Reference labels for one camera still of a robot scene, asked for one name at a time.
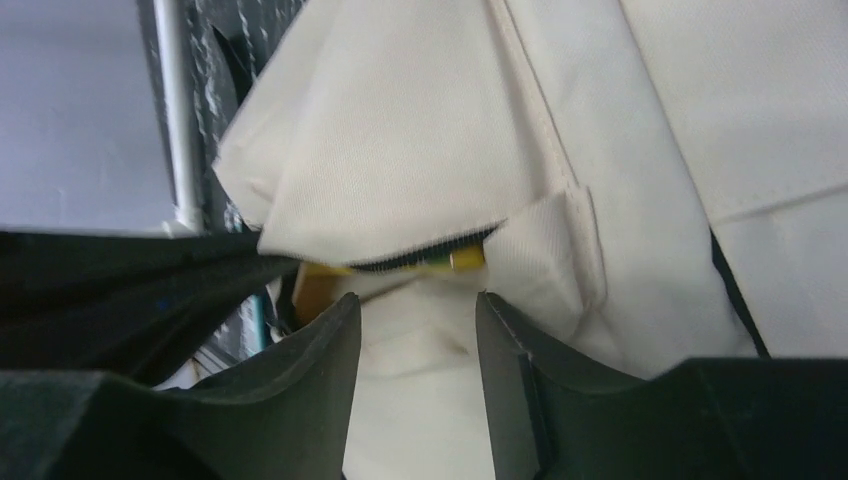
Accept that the white pvc pipe frame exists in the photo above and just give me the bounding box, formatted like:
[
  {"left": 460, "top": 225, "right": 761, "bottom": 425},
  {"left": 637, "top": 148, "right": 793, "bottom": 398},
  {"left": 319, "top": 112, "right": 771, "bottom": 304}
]
[{"left": 153, "top": 0, "right": 204, "bottom": 233}]

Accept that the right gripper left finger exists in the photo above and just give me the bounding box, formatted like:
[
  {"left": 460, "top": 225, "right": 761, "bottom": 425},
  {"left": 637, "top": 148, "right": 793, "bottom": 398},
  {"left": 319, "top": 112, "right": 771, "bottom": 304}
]
[{"left": 1, "top": 294, "right": 361, "bottom": 479}]

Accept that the yellow crayon box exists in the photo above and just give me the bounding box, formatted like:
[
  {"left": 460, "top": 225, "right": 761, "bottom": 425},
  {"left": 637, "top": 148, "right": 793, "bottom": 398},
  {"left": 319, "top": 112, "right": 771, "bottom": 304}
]
[{"left": 291, "top": 243, "right": 486, "bottom": 328}]

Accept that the beige student backpack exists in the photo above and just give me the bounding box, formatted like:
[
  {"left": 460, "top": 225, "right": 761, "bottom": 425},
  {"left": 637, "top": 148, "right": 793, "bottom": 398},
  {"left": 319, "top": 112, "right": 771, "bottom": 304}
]
[{"left": 214, "top": 1, "right": 847, "bottom": 479}]

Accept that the teal pencil pack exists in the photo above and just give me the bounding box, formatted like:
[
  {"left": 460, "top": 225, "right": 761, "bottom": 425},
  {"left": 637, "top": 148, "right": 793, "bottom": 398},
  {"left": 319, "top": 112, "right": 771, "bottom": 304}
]
[{"left": 250, "top": 294, "right": 272, "bottom": 352}]

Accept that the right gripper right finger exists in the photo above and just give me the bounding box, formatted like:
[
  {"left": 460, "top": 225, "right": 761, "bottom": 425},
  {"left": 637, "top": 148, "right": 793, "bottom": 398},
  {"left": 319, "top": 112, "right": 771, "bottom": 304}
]
[{"left": 476, "top": 293, "right": 847, "bottom": 479}]

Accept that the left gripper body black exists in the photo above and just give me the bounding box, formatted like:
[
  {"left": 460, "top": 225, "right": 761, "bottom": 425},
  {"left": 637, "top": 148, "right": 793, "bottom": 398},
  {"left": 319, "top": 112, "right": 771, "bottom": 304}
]
[{"left": 1, "top": 232, "right": 297, "bottom": 386}]

